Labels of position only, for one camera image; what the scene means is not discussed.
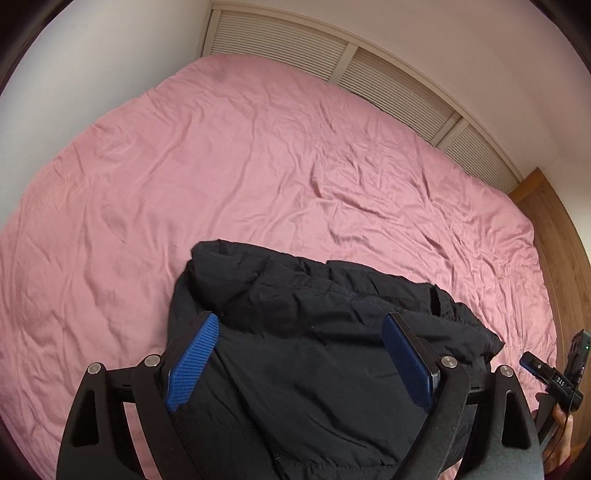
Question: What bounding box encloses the pink bed sheet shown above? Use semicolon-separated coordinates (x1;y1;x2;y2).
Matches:
1;55;557;479

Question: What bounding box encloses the black puffer jacket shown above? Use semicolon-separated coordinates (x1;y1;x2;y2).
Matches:
168;240;503;479

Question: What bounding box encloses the wooden bedside furniture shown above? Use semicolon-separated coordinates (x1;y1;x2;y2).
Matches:
509;169;590;367

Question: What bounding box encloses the person's right hand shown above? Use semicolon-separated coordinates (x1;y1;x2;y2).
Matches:
543;405;574;479

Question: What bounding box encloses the white louvered headboard panel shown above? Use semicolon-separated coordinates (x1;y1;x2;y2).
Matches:
200;3;522;193

